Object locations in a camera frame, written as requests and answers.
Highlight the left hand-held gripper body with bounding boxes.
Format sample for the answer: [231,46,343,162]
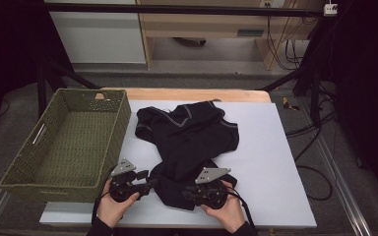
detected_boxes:
[108,157,146,203]

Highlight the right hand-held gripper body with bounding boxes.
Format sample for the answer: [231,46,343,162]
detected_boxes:
[193,167,232,210]

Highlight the dark navy knit vest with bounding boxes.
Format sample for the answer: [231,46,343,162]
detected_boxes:
[134,100,240,211]

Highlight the green woven basket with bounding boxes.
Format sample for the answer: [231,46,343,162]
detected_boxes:
[0,88,132,205]

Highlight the person's right hand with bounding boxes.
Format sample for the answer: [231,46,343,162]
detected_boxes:
[199,180,246,234]

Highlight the person's left hand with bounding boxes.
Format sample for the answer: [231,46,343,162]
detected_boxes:
[96,178,141,229]

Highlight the yellow and black tape piece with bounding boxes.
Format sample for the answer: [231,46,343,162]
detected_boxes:
[282,96,301,112]

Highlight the black metal stand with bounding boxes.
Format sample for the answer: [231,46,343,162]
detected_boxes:
[35,58,102,119]
[259,16,339,129]

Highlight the white cabinet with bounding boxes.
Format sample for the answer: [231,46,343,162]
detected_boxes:
[43,0,147,65]

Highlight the light wooden desk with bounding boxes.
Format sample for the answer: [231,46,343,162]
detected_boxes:
[136,0,329,72]

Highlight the black horizontal metal bar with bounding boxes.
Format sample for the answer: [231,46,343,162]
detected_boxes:
[43,2,326,18]

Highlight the black curtain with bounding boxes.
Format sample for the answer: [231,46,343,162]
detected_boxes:
[328,0,378,201]
[0,0,75,139]

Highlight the left hand-held gripper cable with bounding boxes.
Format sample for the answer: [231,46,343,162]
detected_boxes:
[92,175,119,227]

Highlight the hand-held gripper cable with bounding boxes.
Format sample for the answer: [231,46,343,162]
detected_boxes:
[224,188,257,230]
[92,175,119,227]

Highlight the right hand-held gripper cable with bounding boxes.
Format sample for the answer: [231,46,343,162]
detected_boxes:
[224,188,257,230]

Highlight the black floor cable loop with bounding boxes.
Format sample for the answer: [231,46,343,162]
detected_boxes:
[294,163,334,202]

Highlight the black floor cable bundle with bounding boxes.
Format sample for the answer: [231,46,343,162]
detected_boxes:
[284,111,339,139]

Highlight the black cables behind desk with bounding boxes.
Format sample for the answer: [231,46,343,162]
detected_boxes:
[265,14,309,72]

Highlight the yellow cable behind desk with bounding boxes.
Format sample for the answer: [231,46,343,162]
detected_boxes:
[269,0,297,70]

